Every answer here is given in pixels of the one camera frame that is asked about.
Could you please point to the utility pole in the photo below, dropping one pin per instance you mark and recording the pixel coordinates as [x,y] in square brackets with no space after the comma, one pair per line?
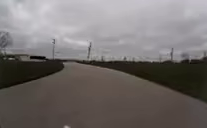
[89,51]
[53,49]
[172,54]

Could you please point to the grey concrete path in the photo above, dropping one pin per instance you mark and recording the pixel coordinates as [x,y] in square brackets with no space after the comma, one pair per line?
[101,96]

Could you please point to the robot's own part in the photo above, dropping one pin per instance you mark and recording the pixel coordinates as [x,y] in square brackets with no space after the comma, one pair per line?
[67,126]

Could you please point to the grass verge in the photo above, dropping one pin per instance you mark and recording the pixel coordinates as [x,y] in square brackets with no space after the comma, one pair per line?
[17,71]
[177,75]

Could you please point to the low building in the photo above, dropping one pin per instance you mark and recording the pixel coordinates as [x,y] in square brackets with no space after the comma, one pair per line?
[22,57]

